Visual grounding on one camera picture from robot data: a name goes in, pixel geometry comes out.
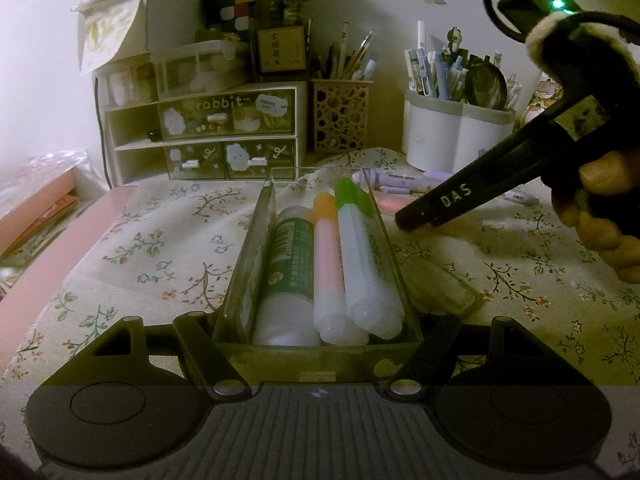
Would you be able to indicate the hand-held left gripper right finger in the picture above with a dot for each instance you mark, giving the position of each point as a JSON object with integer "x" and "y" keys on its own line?
{"x": 440, "y": 340}

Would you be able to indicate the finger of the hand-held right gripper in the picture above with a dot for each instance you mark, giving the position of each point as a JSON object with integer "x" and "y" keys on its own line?
{"x": 450, "y": 202}

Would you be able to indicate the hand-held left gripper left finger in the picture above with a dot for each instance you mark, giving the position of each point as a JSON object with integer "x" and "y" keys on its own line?
{"x": 200, "y": 340}

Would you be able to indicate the purple pen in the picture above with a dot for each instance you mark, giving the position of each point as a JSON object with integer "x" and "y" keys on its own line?
{"x": 390, "y": 178}
{"x": 405, "y": 190}

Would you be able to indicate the pink highlighter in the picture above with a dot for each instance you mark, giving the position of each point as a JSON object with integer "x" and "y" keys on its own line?
{"x": 395, "y": 202}

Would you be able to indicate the clear acrylic pen box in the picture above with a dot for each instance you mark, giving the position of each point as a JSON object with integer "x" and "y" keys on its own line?
{"x": 240, "y": 280}

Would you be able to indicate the green capped highlighter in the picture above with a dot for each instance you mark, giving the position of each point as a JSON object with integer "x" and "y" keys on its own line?
{"x": 367, "y": 260}

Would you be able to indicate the white glue bottle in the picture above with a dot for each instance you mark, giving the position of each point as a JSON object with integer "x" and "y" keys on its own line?
{"x": 285, "y": 280}

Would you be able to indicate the orange capped highlighter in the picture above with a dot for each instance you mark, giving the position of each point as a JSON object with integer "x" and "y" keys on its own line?
{"x": 327, "y": 260}

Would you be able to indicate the pale translucent stationery tube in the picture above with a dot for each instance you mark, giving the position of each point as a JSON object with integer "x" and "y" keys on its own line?
{"x": 445, "y": 285}

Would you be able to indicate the person's right hand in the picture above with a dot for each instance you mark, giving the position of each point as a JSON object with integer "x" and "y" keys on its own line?
{"x": 610, "y": 175}

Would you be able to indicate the white flower-shaped pen holder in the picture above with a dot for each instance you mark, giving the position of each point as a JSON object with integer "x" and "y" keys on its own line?
{"x": 450, "y": 135}

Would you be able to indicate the black magnifying glass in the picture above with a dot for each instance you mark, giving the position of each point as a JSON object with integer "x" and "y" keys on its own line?
{"x": 486, "y": 85}

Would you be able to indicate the bunch of pens, white holder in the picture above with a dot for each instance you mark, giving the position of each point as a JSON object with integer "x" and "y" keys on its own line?
{"x": 435, "y": 70}

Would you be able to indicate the brown lattice pen holder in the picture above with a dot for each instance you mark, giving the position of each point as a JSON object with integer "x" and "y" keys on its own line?
{"x": 342, "y": 115}

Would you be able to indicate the bunch of pens, lattice holder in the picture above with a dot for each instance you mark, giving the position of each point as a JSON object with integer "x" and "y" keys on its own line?
{"x": 345, "y": 60}

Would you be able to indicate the white drawer organiser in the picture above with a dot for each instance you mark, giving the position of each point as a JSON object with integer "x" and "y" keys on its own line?
{"x": 145, "y": 130}

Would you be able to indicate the potted green plant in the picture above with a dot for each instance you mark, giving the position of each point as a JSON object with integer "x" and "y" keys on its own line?
{"x": 290, "y": 15}

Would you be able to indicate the clear topped drawer unit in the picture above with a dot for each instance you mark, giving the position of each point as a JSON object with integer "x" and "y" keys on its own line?
{"x": 190, "y": 70}

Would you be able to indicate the colourful puzzle cube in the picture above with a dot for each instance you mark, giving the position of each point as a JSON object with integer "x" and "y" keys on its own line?
{"x": 232, "y": 0}

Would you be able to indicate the white storage box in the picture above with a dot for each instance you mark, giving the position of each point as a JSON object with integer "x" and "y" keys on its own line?
{"x": 170, "y": 15}

